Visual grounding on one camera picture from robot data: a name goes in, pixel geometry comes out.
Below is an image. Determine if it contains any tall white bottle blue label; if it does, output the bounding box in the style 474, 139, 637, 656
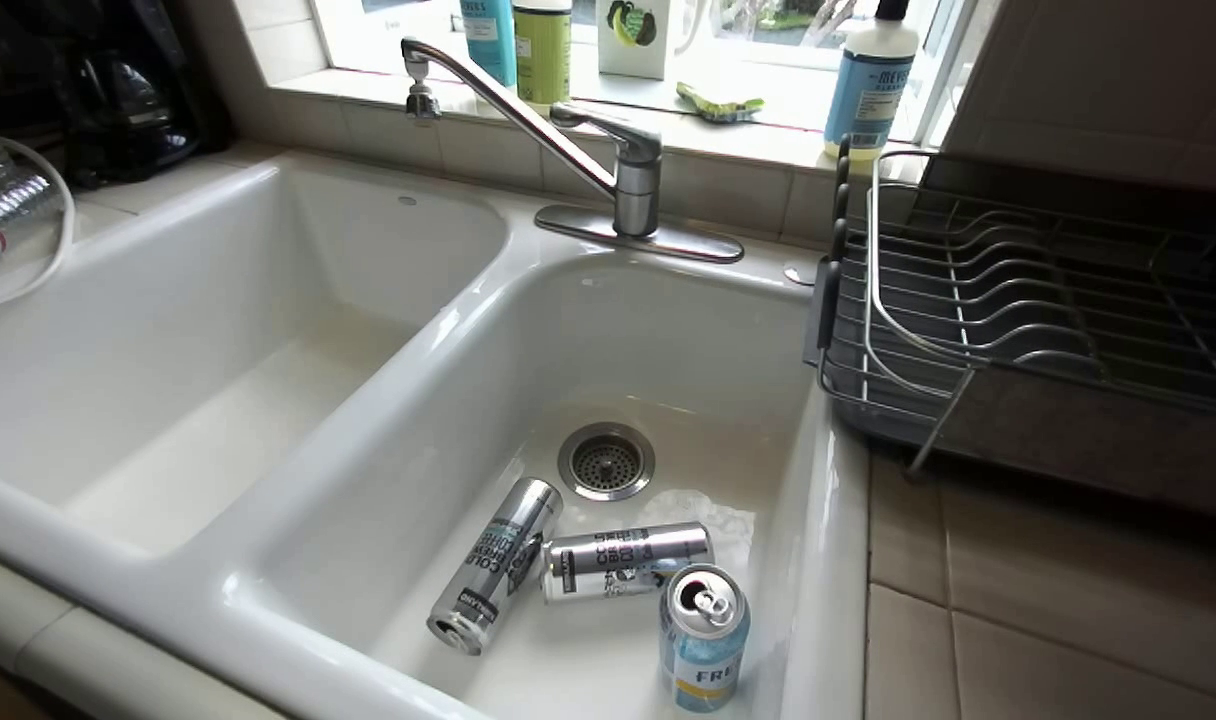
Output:
457, 0, 518, 91

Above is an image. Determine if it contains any spray bottle green label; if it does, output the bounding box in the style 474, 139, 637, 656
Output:
502, 0, 573, 113

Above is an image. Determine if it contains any small pump bottle blue label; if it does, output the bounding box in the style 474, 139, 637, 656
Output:
821, 0, 925, 151

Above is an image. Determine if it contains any metal drain strainer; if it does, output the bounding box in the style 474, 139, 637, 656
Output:
553, 420, 661, 510

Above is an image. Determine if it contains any chrome sink faucet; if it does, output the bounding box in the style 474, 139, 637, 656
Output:
396, 35, 748, 270

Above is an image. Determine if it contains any short silver can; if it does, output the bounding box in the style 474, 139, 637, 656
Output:
539, 519, 714, 605

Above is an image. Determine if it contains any tall slim silver can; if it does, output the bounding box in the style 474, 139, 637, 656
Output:
422, 474, 565, 661

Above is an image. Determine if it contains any green sponge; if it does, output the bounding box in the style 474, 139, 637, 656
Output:
671, 82, 769, 130

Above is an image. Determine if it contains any white double basin sink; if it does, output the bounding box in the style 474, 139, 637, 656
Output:
0, 139, 875, 720

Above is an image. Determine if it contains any blue drink can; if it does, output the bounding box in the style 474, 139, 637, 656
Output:
657, 566, 754, 715

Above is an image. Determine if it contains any white box green print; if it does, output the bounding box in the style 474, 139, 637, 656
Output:
592, 0, 674, 86

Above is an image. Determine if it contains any grey dish rack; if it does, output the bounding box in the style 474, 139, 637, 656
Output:
802, 137, 1216, 528

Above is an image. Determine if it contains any black bag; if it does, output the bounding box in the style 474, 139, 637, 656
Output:
0, 0, 236, 192

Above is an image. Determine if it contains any white window frame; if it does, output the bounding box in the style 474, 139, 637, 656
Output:
232, 0, 1008, 147

